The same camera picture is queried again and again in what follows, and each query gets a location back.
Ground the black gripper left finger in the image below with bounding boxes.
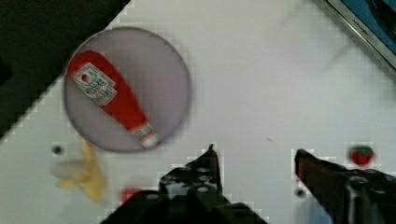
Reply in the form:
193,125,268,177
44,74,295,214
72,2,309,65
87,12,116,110
101,145,268,224

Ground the yellow peeled banana toy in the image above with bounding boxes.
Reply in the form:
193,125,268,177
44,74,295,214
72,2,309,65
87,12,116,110
50,139,106,203

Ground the red ketchup bottle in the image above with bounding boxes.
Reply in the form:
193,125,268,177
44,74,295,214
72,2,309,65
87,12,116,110
66,50,159,148

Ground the red strawberry toy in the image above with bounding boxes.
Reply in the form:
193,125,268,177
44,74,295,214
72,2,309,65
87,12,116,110
350,146,375,166

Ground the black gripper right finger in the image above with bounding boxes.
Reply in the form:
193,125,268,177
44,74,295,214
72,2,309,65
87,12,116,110
294,149,396,224

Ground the grey round plate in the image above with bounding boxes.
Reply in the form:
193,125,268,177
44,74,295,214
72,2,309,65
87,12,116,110
64,27,192,152

